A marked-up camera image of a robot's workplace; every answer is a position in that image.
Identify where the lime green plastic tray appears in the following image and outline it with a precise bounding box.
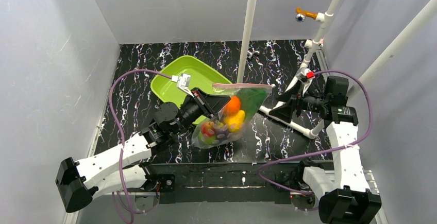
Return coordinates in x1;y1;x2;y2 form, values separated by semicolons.
151;56;231;106

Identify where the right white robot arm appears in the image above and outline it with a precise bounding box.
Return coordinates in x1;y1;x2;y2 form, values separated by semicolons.
269;72;382;223

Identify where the orange fake fruit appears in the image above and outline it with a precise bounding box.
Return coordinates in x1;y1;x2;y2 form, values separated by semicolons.
224;96;241;116

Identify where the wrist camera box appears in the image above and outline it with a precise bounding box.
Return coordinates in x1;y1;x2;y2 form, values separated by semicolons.
296;67;315;83
171;73;193;96

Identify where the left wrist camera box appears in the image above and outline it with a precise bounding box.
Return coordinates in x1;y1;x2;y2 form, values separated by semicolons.
171;73;193;96

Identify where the white PVC pipe frame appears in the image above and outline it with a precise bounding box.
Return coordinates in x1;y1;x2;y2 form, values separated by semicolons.
237;0;436;139

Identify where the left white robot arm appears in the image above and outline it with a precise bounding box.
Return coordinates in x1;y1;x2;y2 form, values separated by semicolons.
55;88;231;213

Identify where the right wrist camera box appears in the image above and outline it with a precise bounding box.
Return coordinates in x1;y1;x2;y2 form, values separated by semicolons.
296;67;315;83

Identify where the red fake fruit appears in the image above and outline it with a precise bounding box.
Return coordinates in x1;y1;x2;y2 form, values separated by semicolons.
200;121;215;137

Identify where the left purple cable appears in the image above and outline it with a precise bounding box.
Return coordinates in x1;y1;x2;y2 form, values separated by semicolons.
108;69;175;224

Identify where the yellow fake pepper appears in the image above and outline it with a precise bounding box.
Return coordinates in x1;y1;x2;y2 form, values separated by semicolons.
223;110;246;132

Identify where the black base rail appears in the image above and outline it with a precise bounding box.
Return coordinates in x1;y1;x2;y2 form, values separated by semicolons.
124;161;345;204

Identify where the orange faucet handle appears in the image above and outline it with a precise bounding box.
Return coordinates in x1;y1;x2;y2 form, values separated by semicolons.
295;7;317;22

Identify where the small metal fitting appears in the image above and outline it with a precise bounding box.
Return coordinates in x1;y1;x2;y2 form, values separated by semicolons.
246;50;260;60

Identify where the clear zip top bag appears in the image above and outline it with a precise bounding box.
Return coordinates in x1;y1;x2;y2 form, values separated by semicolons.
191;83;275;149

